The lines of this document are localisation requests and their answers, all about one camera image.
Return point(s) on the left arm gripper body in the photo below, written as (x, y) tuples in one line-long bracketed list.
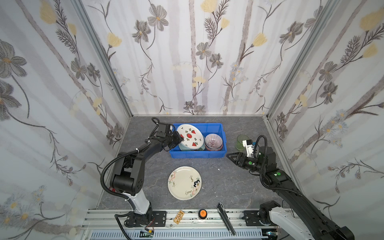
[(173, 139)]

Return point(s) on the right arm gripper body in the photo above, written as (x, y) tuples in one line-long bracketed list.
[(242, 161)]

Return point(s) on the watermelon pattern plate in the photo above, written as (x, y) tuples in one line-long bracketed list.
[(192, 136)]

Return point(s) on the pink glass small plate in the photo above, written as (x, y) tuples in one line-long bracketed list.
[(214, 142)]

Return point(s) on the green floral plate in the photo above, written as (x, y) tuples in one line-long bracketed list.
[(184, 148)]

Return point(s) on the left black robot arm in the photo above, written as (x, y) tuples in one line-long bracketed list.
[(124, 175)]

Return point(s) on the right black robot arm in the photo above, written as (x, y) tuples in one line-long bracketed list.
[(312, 223)]

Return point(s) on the blue plastic bin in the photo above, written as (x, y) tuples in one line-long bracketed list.
[(205, 129)]

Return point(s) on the green glass cup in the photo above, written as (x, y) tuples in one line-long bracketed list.
[(239, 142)]

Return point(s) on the cream bird pattern plate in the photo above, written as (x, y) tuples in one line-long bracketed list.
[(184, 183)]

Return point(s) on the orange round button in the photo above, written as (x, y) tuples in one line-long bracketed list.
[(202, 214)]

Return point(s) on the small wooden tag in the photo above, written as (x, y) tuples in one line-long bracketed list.
[(178, 217)]

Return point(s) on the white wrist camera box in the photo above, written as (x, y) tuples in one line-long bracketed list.
[(248, 145)]

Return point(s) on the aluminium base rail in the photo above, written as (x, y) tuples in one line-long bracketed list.
[(102, 225)]

